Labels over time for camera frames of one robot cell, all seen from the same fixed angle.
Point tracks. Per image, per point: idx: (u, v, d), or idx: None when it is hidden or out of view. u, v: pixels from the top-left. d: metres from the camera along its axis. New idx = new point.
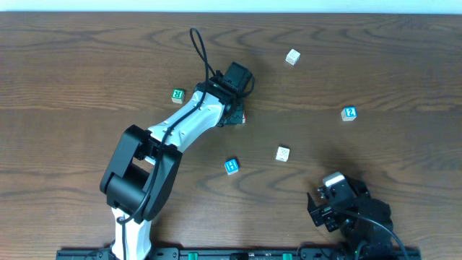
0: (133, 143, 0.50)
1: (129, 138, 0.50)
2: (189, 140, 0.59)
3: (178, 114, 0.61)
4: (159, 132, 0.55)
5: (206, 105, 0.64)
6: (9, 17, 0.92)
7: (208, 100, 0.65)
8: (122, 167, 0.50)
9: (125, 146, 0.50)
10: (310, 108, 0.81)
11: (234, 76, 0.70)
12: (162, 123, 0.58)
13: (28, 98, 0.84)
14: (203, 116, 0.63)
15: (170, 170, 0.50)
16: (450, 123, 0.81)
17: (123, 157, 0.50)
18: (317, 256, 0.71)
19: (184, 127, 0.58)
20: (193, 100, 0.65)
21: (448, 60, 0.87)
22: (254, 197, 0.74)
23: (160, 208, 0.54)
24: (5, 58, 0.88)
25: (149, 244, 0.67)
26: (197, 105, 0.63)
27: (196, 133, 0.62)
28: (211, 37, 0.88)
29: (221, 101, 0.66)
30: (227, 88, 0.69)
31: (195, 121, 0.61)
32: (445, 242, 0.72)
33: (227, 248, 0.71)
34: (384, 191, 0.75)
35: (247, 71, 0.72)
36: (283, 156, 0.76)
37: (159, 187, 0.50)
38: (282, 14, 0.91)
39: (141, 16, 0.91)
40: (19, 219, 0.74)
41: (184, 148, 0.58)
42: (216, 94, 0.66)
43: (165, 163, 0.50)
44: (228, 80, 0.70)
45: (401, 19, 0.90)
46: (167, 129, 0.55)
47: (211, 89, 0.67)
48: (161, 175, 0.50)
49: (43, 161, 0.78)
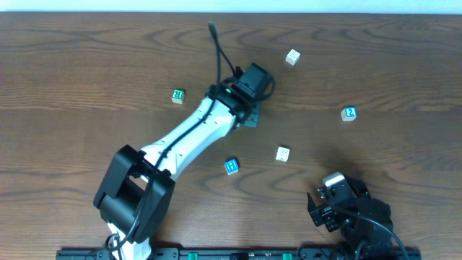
0: (125, 165, 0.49)
1: (122, 159, 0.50)
2: (185, 161, 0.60)
3: (180, 131, 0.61)
4: (154, 153, 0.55)
5: (211, 118, 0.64)
6: (9, 17, 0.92)
7: (215, 112, 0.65)
8: (115, 188, 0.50)
9: (118, 168, 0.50)
10: (310, 108, 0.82)
11: (251, 79, 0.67)
12: (161, 141, 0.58)
13: (27, 98, 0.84)
14: (208, 131, 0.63)
15: (159, 201, 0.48)
16: (450, 123, 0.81)
17: (115, 178, 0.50)
18: (317, 256, 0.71)
19: (182, 148, 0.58)
20: (200, 111, 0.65)
21: (447, 60, 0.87)
22: (254, 197, 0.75)
23: (154, 230, 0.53)
24: (4, 58, 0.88)
25: (147, 248, 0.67)
26: (202, 119, 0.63)
27: (194, 152, 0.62)
28: (210, 38, 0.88)
29: (232, 111, 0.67)
30: (243, 93, 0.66)
31: (195, 140, 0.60)
32: (444, 242, 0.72)
33: (227, 248, 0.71)
34: (383, 190, 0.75)
35: (266, 74, 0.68)
36: (283, 156, 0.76)
37: (149, 215, 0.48)
38: (282, 14, 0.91)
39: (141, 16, 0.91)
40: (18, 219, 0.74)
41: (179, 171, 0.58)
42: (226, 102, 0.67)
43: (155, 192, 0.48)
44: (245, 84, 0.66)
45: (401, 19, 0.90)
46: (162, 151, 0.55)
47: (222, 96, 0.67)
48: (150, 204, 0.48)
49: (44, 161, 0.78)
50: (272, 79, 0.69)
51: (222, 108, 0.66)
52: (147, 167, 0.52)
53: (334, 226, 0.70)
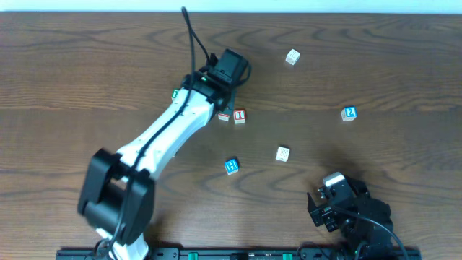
0: (102, 170, 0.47)
1: (98, 163, 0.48)
2: (166, 157, 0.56)
3: (157, 126, 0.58)
4: (131, 153, 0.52)
5: (188, 110, 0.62)
6: (9, 17, 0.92)
7: (193, 102, 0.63)
8: (95, 193, 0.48)
9: (95, 173, 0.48)
10: (310, 108, 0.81)
11: (227, 66, 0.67)
12: (138, 140, 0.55)
13: (27, 98, 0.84)
14: (186, 123, 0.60)
15: (140, 201, 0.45)
16: (450, 123, 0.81)
17: (94, 183, 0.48)
18: (317, 256, 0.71)
19: (161, 144, 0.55)
20: (176, 104, 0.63)
21: (447, 60, 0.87)
22: (254, 197, 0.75)
23: (142, 231, 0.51)
24: (4, 58, 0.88)
25: (144, 247, 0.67)
26: (179, 111, 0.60)
27: (177, 145, 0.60)
28: (211, 38, 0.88)
29: (210, 100, 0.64)
30: (220, 79, 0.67)
31: (174, 133, 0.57)
32: (444, 242, 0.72)
33: (227, 248, 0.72)
34: (383, 190, 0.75)
35: (241, 60, 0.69)
36: (283, 156, 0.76)
37: (133, 217, 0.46)
38: (282, 14, 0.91)
39: (141, 16, 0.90)
40: (17, 219, 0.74)
41: (160, 167, 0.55)
42: (203, 92, 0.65)
43: (136, 193, 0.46)
44: (221, 70, 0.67)
45: (401, 19, 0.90)
46: (141, 149, 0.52)
47: (199, 85, 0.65)
48: (131, 206, 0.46)
49: (44, 161, 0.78)
50: (247, 65, 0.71)
51: (199, 99, 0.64)
52: (126, 168, 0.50)
53: (334, 226, 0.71)
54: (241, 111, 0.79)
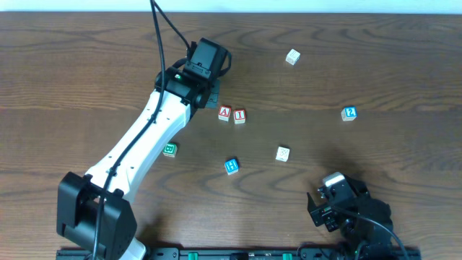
0: (72, 194, 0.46)
1: (68, 188, 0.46)
2: (141, 170, 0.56)
3: (128, 139, 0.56)
4: (101, 174, 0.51)
5: (162, 116, 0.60)
6: (9, 17, 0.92)
7: (165, 107, 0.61)
8: (70, 218, 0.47)
9: (66, 198, 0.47)
10: (310, 108, 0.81)
11: (204, 58, 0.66)
12: (107, 157, 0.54)
13: (27, 98, 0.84)
14: (159, 132, 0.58)
15: (115, 224, 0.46)
16: (450, 123, 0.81)
17: (66, 209, 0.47)
18: (317, 256, 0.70)
19: (132, 160, 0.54)
20: (149, 110, 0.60)
21: (447, 60, 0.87)
22: (254, 197, 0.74)
23: (127, 243, 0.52)
24: (4, 58, 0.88)
25: (141, 248, 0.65)
26: (151, 119, 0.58)
27: (155, 152, 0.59)
28: (210, 38, 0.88)
29: (185, 100, 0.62)
30: (197, 74, 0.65)
31: (146, 146, 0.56)
32: (444, 242, 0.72)
33: (227, 248, 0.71)
34: (384, 190, 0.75)
35: (219, 50, 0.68)
36: (283, 155, 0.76)
37: (111, 237, 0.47)
38: (282, 14, 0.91)
39: (141, 16, 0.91)
40: (17, 219, 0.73)
41: (138, 179, 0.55)
42: (178, 92, 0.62)
43: (110, 216, 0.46)
44: (198, 62, 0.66)
45: (401, 19, 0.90)
46: (110, 169, 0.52)
47: (173, 85, 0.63)
48: (109, 227, 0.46)
49: (44, 160, 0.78)
50: (225, 54, 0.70)
51: (172, 102, 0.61)
52: (99, 188, 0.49)
53: (334, 226, 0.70)
54: (241, 111, 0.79)
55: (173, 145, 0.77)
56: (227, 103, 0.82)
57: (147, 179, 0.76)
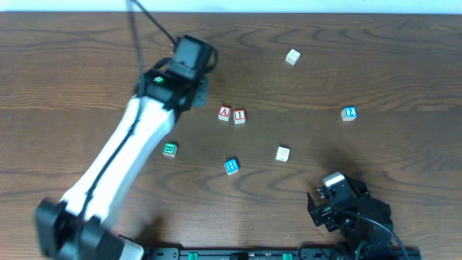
0: (49, 222, 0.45)
1: (44, 216, 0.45)
2: (121, 188, 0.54)
3: (105, 154, 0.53)
4: (78, 198, 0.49)
5: (141, 126, 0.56)
6: (9, 17, 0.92)
7: (144, 116, 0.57)
8: (50, 244, 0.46)
9: (43, 226, 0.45)
10: (310, 108, 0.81)
11: (188, 56, 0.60)
12: (85, 177, 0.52)
13: (27, 98, 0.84)
14: (141, 144, 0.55)
15: (95, 248, 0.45)
16: (450, 123, 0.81)
17: (44, 237, 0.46)
18: (317, 256, 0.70)
19: (111, 180, 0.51)
20: (126, 120, 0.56)
21: (447, 60, 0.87)
22: (254, 197, 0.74)
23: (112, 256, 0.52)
24: (4, 58, 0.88)
25: (138, 250, 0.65)
26: (130, 132, 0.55)
27: (137, 164, 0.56)
28: (211, 38, 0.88)
29: (166, 105, 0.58)
30: (180, 75, 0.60)
31: (125, 163, 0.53)
32: (444, 242, 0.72)
33: (227, 248, 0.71)
34: (384, 190, 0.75)
35: (202, 45, 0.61)
36: (283, 156, 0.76)
37: (94, 258, 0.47)
38: (282, 14, 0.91)
39: (141, 16, 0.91)
40: (17, 219, 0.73)
41: (119, 196, 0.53)
42: (158, 97, 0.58)
43: (89, 242, 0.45)
44: (180, 62, 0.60)
45: (401, 19, 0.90)
46: (87, 193, 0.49)
47: (152, 89, 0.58)
48: (90, 252, 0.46)
49: (44, 160, 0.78)
50: (211, 48, 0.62)
51: (152, 110, 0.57)
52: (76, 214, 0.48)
53: (334, 226, 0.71)
54: (241, 111, 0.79)
55: (173, 145, 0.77)
56: (227, 103, 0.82)
57: (147, 179, 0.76)
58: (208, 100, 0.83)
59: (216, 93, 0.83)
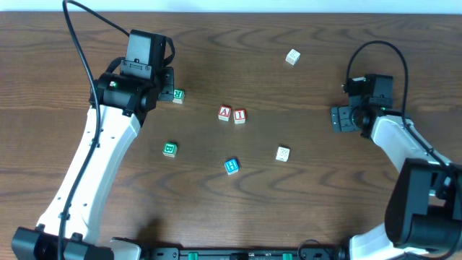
0: (28, 248, 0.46)
1: (22, 243, 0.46)
2: (99, 203, 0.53)
3: (73, 171, 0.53)
4: (53, 220, 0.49)
5: (105, 136, 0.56)
6: (9, 17, 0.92)
7: (107, 126, 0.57)
8: None
9: (25, 253, 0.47)
10: (310, 108, 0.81)
11: (141, 52, 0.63)
12: (57, 198, 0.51)
13: (27, 98, 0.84)
14: (107, 154, 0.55)
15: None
16: (450, 122, 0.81)
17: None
18: (317, 256, 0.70)
19: (84, 196, 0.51)
20: (89, 133, 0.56)
21: (447, 60, 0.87)
22: (254, 197, 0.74)
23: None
24: (5, 58, 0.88)
25: (135, 250, 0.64)
26: (94, 143, 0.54)
27: (111, 172, 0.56)
28: (211, 38, 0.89)
29: (128, 110, 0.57)
30: (136, 74, 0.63)
31: (94, 175, 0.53)
32: None
33: (227, 248, 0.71)
34: (385, 190, 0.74)
35: (154, 39, 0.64)
36: (283, 156, 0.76)
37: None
38: (283, 14, 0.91)
39: (141, 16, 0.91)
40: (16, 219, 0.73)
41: (98, 206, 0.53)
42: (118, 100, 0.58)
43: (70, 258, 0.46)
44: (134, 60, 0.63)
45: (400, 19, 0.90)
46: (61, 213, 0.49)
47: (111, 94, 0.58)
48: None
49: (44, 161, 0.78)
50: (163, 40, 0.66)
51: (114, 118, 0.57)
52: (55, 235, 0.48)
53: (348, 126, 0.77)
54: (241, 111, 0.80)
55: (173, 145, 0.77)
56: (227, 104, 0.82)
57: (147, 179, 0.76)
58: (207, 100, 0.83)
59: (216, 93, 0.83)
